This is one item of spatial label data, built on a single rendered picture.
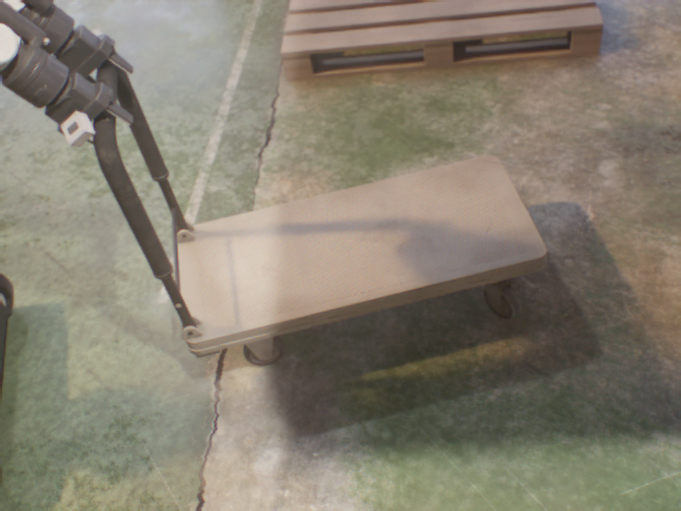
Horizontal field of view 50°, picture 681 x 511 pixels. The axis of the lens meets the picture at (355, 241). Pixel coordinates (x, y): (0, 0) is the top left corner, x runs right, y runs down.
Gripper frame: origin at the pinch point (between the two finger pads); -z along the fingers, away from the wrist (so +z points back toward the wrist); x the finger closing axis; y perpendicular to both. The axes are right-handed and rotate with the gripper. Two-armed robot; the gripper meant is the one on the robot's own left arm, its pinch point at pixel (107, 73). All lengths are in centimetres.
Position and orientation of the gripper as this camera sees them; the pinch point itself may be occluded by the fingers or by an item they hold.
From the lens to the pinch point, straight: 157.8
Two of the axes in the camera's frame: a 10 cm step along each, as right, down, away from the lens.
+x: 7.8, -5.4, -3.2
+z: -6.0, -4.7, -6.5
